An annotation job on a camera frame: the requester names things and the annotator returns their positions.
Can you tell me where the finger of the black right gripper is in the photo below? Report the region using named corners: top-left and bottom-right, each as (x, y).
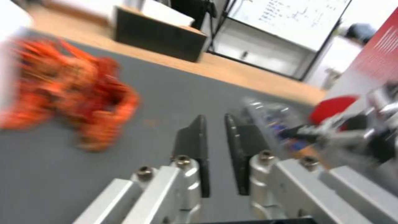
top-left (281, 114), bottom-right (379, 164)

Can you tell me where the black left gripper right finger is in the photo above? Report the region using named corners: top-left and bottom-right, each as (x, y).
top-left (224, 114), bottom-right (398, 224)

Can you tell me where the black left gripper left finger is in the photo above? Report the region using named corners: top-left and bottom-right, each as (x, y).
top-left (73, 114), bottom-right (211, 224)

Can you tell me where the white takeout container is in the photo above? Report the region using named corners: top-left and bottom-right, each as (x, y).
top-left (0, 0), bottom-right (35, 131)

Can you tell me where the red rounded object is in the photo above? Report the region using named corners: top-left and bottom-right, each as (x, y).
top-left (309, 96), bottom-right (362, 132)

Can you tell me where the red banner board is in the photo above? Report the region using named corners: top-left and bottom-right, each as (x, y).
top-left (331, 0), bottom-right (398, 94)

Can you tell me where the person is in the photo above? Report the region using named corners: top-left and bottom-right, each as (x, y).
top-left (345, 23), bottom-right (379, 45)

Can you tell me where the dark wooden cabinet box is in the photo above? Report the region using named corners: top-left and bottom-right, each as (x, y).
top-left (112, 5), bottom-right (210, 63)

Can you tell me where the red orange crayfish food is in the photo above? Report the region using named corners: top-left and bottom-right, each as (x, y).
top-left (0, 38), bottom-right (141, 152)

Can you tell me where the black stand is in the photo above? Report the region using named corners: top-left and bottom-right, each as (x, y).
top-left (190, 0), bottom-right (219, 30)

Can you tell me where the white box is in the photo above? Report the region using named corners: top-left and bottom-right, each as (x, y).
top-left (136, 0), bottom-right (196, 26)

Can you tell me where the whiteboard with black frame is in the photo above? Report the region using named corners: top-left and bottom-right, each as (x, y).
top-left (206, 0), bottom-right (354, 82)

